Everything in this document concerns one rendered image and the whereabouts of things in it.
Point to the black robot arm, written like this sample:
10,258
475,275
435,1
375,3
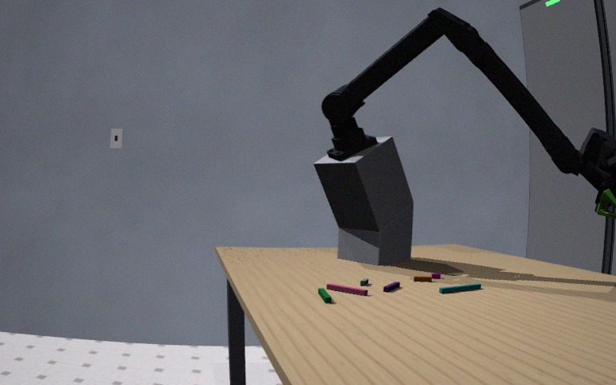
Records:
598,149

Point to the pink rod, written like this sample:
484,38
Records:
347,289

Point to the turquoise rod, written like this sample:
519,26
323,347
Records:
450,289

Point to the green rod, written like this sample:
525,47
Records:
324,295

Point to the purple rod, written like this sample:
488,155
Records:
391,286

